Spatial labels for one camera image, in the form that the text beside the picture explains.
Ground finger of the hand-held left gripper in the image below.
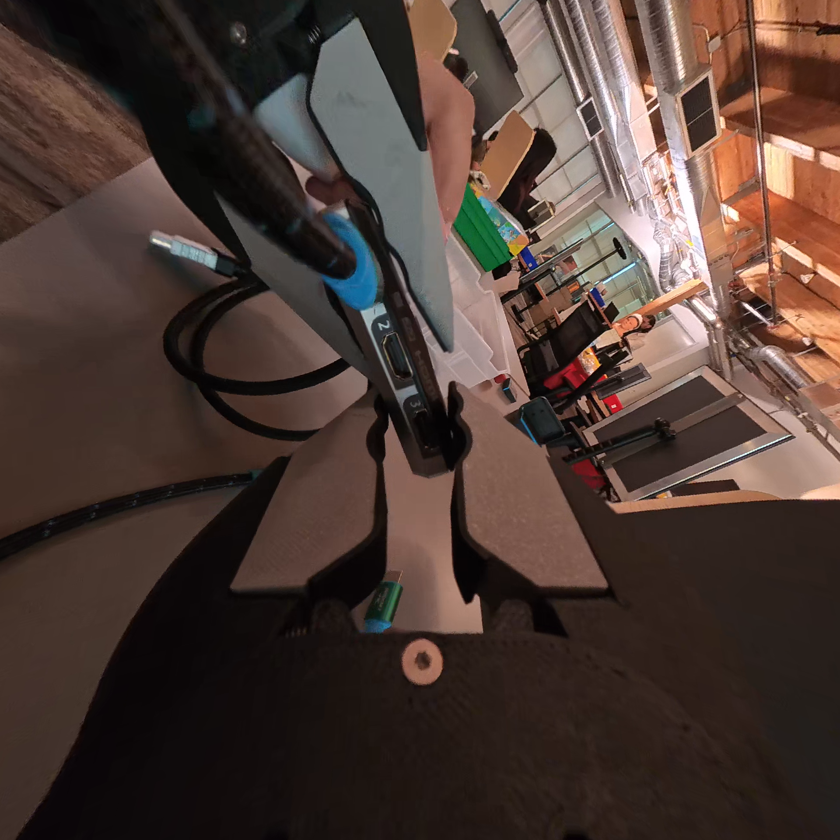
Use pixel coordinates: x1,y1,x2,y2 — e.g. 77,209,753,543
307,14,458,353
215,193,395,401

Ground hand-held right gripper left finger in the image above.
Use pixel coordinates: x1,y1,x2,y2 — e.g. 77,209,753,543
230,394,389,597

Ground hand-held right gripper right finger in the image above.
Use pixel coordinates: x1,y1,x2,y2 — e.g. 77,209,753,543
448,384,609,605

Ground black braided switch cable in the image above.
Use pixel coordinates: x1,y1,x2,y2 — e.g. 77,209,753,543
163,272,355,442

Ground black silver HDMI switch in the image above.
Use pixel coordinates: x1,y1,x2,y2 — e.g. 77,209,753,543
328,197,475,480

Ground person's left hand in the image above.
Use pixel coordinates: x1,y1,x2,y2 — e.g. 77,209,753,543
420,56,476,227

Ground green plastic bin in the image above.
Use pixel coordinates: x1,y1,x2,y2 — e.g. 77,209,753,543
451,182,529,271

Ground red crate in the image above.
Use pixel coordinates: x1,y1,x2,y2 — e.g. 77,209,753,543
558,357,609,396

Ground aluminium framed black panel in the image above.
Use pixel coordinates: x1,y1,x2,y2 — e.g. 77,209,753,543
583,366,795,501

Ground black monitor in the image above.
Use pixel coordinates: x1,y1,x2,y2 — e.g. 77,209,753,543
554,303,619,368

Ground silver ventilation duct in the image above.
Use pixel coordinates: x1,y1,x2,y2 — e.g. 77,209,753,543
545,0,641,198
630,0,736,385

